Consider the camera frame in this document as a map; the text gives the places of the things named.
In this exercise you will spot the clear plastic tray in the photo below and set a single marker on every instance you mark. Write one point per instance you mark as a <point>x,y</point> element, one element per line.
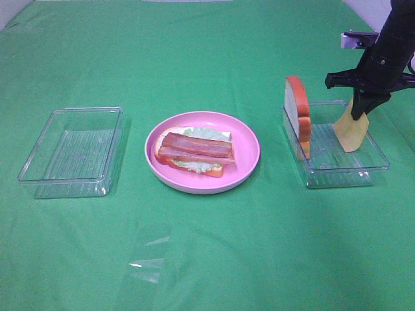
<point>78,154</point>
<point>328,165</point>

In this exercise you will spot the yellow cheese slice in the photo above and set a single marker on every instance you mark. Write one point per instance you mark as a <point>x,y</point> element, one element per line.
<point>351,133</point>

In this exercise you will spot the pink bacon strip tray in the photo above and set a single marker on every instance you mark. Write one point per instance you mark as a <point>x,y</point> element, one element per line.
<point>170,153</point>

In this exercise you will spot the purple wrist camera box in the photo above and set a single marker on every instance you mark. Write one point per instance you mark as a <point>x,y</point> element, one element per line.
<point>357,39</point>

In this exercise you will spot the red bacon strip tray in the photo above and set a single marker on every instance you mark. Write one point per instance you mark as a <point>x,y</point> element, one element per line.
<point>199,146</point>

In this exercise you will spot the pink round plate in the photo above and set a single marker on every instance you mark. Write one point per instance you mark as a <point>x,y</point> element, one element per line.
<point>245,144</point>

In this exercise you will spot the toast bread slice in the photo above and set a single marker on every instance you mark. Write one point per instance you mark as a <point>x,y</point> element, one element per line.
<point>297,108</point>

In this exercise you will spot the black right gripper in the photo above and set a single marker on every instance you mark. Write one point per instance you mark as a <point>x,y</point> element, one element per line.
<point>380,71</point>

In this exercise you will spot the green tablecloth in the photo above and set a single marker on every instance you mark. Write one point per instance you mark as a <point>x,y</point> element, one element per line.
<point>269,244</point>

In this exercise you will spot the green lettuce leaf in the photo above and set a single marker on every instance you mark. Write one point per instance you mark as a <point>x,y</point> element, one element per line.
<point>214,170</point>

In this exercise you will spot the clear right plastic tray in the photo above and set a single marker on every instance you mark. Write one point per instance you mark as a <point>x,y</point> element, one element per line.
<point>328,165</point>

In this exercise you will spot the clear left plastic tray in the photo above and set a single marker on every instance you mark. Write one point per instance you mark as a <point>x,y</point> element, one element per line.
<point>78,154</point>

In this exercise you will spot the white bread slice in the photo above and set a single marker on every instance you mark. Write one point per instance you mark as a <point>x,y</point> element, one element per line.
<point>157,146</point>

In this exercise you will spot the clear tape patch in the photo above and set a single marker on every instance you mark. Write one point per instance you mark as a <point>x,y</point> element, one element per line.
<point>148,254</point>

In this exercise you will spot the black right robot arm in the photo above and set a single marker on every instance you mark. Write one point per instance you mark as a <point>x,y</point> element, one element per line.
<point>398,28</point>

